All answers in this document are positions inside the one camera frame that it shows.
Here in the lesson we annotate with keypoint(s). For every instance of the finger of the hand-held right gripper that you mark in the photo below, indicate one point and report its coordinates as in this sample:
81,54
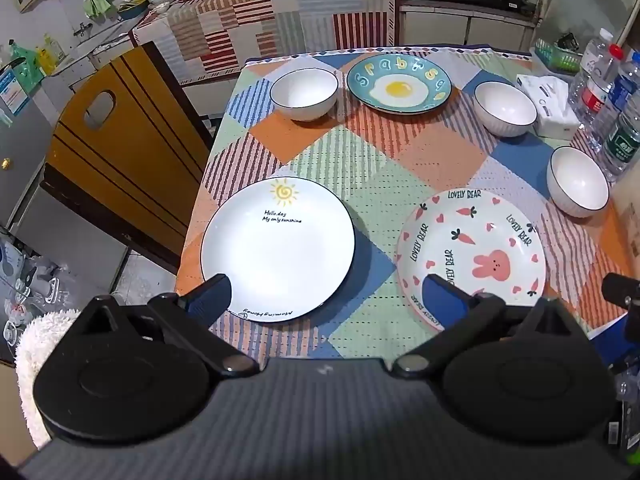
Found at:
620,290

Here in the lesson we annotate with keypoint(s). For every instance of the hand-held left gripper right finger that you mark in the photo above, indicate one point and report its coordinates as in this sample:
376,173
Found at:
440,294

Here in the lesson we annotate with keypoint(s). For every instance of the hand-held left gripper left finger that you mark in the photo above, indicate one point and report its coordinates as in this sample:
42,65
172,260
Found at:
214,292

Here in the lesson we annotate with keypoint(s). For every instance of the pink rabbit print plate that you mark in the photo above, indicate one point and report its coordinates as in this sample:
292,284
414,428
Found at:
480,240

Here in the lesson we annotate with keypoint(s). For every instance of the white plate with sun print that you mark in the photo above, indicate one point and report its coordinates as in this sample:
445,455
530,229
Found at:
280,260

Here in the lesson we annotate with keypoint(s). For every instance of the white bowl with dark rim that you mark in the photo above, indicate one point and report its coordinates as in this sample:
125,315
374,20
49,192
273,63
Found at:
577,180
505,107
304,92

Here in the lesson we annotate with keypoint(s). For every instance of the blue fried egg print plate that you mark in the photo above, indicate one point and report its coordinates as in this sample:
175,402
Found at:
400,87

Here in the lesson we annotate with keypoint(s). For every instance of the patchwork checked tablecloth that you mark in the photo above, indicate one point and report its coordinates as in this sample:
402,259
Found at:
380,160

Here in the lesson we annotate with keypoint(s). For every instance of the clear water bottle green label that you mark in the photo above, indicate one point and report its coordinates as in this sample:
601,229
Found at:
625,142

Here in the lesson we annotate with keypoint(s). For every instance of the orange wooden chair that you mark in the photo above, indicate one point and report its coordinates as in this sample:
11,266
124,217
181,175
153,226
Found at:
120,160

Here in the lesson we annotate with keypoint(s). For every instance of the white fluffy cloth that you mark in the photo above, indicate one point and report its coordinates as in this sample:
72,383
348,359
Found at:
40,345

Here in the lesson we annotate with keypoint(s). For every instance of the white tissue pack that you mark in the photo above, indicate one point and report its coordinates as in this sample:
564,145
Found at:
550,110

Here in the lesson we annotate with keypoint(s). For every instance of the grey refrigerator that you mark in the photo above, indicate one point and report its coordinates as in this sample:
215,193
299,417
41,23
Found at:
17,160

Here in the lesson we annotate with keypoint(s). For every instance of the green plastic basket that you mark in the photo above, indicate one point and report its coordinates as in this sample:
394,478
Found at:
557,55

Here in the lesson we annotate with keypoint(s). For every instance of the white base cabinet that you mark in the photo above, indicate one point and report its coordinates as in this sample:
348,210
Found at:
450,30

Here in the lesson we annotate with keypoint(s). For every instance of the striped patchwork counter cloth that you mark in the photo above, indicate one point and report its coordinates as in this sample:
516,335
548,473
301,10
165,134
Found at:
250,25

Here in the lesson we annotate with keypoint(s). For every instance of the yellow dish soap bottle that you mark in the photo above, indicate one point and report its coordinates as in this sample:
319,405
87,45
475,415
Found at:
50,52

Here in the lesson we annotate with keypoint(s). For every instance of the blue bowl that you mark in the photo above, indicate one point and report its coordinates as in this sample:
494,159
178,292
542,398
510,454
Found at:
132,10

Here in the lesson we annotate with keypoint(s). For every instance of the metal faucet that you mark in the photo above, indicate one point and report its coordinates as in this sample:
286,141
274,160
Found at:
82,27

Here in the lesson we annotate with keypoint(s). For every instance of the green cloth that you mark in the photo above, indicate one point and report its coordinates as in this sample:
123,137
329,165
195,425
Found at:
97,6

